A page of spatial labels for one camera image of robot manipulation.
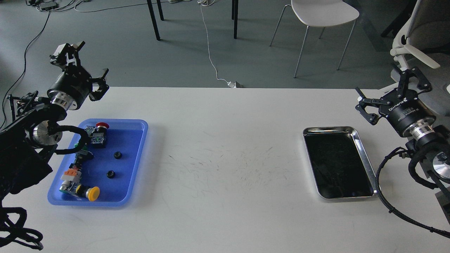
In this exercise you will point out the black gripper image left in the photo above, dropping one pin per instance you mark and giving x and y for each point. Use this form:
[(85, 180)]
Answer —
[(74, 84)]

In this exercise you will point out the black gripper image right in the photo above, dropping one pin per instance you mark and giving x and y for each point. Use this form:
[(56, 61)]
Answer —
[(404, 110)]

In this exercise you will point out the small black gear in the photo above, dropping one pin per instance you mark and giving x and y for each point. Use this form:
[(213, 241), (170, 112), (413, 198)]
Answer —
[(117, 155), (110, 174)]

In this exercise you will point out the silver metal tray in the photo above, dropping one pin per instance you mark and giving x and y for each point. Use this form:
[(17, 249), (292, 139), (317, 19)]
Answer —
[(339, 163)]

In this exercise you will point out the blue plastic tray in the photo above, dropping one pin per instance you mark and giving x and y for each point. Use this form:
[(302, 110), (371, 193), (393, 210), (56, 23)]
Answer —
[(124, 135)]

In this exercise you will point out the grey white office chair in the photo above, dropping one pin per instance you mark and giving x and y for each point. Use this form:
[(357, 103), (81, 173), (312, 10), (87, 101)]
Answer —
[(423, 42)]

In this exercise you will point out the black table leg left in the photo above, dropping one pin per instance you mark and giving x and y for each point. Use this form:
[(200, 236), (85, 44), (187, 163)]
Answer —
[(153, 17)]

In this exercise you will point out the black table leg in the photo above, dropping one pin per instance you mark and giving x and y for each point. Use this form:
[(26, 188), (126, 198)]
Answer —
[(153, 17), (234, 17)]

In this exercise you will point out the white plastic chair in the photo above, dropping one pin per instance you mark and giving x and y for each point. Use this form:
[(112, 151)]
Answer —
[(321, 13)]

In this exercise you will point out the black table leg right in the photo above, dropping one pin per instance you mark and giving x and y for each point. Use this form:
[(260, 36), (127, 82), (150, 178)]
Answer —
[(234, 17)]

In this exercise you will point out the red push button switch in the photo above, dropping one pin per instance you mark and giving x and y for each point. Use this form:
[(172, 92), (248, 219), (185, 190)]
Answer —
[(97, 134)]

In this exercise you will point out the green push button switch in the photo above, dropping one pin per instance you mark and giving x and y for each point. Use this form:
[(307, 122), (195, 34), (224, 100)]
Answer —
[(81, 156)]

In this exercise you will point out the orange white switch module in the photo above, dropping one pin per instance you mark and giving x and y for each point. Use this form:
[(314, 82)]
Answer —
[(71, 181)]

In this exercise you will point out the yellow push button switch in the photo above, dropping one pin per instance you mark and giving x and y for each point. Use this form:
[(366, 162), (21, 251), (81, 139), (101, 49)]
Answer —
[(90, 193)]

